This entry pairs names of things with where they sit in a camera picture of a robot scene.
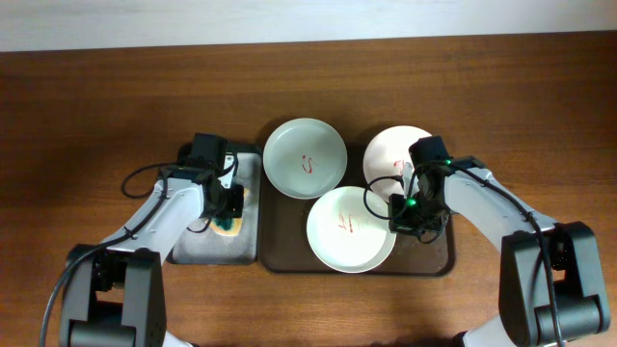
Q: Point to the white plate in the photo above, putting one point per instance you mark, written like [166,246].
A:
[345,232]

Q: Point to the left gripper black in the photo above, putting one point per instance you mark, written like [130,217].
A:
[234,208]

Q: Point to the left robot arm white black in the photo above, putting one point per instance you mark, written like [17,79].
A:
[112,293]

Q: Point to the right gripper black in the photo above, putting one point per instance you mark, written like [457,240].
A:
[401,224]

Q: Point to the pale green plate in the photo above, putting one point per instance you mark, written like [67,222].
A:
[305,158]

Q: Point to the pink plate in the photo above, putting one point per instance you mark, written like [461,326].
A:
[387,153]

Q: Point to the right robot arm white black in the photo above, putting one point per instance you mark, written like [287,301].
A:
[551,281]

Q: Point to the green yellow sponge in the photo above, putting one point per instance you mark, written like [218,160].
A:
[228,227]

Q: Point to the large brown tray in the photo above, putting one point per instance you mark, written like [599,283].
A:
[283,246]

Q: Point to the small grey soapy tray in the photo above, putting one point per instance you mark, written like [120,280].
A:
[199,245]

